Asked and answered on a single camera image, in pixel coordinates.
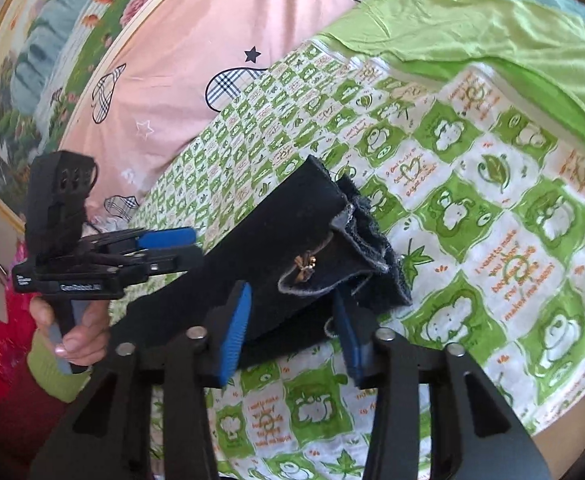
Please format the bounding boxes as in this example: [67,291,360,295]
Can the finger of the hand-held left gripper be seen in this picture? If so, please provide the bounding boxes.
[90,226,198,257]
[117,246,206,283]

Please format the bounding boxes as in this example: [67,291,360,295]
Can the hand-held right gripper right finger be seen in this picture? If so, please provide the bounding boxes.
[331,290,555,480]

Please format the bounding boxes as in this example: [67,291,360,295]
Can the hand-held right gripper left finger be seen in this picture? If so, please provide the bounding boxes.
[30,281,253,480]

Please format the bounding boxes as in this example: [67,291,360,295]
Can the black pants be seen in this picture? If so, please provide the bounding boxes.
[115,154,414,363]

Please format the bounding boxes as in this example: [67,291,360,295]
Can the person's left forearm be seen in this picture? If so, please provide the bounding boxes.
[0,342,98,467]

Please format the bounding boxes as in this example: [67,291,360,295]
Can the person's left hand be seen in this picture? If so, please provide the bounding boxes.
[29,297,112,367]

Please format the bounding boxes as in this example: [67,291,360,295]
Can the green frog print bed sheet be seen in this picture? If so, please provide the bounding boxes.
[122,40,585,480]

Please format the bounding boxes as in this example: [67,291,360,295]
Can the pink quilt with plaid hearts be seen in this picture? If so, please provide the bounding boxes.
[65,0,434,222]

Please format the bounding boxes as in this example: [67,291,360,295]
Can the light green blanket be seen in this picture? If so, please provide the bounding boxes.
[316,0,585,157]

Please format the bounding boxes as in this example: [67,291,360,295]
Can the framed landscape wall painting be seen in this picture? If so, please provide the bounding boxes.
[0,0,236,203]

